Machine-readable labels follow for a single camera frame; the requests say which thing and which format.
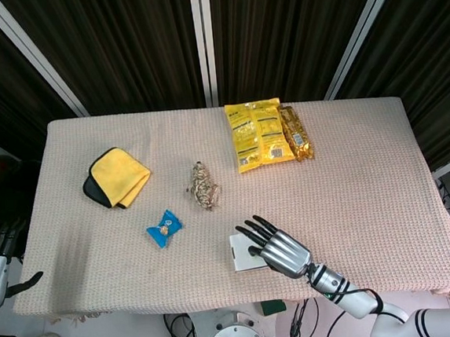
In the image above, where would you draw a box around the white card packet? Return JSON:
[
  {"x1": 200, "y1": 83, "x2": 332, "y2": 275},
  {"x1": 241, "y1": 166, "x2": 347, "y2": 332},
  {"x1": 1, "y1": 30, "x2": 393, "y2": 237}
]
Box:
[{"x1": 228, "y1": 230, "x2": 273, "y2": 273}]

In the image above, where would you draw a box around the gold foil snack packet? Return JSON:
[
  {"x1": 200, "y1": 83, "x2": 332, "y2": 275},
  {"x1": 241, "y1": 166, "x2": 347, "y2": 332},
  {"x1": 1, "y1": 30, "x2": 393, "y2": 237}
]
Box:
[{"x1": 276, "y1": 103, "x2": 315, "y2": 164}]

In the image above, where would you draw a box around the green small block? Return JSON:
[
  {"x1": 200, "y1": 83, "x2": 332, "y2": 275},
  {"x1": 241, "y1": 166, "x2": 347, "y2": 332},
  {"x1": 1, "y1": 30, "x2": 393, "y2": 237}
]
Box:
[{"x1": 260, "y1": 299, "x2": 287, "y2": 317}]

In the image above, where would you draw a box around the pink waffle tablecloth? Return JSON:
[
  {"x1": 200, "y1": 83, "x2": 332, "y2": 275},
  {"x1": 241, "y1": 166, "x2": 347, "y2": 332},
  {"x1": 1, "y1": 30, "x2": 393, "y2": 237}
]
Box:
[{"x1": 0, "y1": 85, "x2": 450, "y2": 337}]

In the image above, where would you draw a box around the yellow snack bag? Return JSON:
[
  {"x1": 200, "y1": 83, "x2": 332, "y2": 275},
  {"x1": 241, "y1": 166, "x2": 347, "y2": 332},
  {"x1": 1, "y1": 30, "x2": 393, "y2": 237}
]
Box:
[{"x1": 223, "y1": 97, "x2": 298, "y2": 176}]

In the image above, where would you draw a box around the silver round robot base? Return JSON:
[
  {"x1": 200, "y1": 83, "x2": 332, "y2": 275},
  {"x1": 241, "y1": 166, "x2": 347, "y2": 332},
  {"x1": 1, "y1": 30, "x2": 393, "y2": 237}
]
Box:
[{"x1": 200, "y1": 306, "x2": 269, "y2": 337}]

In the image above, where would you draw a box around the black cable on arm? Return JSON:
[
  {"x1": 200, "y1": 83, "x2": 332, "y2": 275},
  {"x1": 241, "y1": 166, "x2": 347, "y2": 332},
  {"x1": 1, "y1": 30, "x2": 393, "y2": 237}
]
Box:
[{"x1": 305, "y1": 262, "x2": 408, "y2": 334}]

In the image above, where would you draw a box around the blue snack packet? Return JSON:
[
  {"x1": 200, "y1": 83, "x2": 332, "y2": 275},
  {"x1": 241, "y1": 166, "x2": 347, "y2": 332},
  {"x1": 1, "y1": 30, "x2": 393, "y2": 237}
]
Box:
[{"x1": 145, "y1": 207, "x2": 187, "y2": 250}]

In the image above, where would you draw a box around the white metal frame post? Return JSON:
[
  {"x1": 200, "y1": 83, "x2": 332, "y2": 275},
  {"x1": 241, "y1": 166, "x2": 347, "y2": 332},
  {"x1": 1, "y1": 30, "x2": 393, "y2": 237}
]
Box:
[
  {"x1": 315, "y1": 0, "x2": 415, "y2": 101},
  {"x1": 189, "y1": 0, "x2": 221, "y2": 109},
  {"x1": 0, "y1": 0, "x2": 90, "y2": 125}
]

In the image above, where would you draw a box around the yellow folded microfiber towel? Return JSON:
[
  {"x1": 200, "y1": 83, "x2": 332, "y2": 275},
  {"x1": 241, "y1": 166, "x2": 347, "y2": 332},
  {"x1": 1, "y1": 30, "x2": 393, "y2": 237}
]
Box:
[{"x1": 79, "y1": 144, "x2": 155, "y2": 213}]

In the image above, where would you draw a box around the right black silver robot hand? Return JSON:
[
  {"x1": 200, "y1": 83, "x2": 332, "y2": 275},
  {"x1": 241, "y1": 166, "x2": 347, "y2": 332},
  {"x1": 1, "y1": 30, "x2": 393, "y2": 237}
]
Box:
[{"x1": 234, "y1": 211, "x2": 314, "y2": 284}]

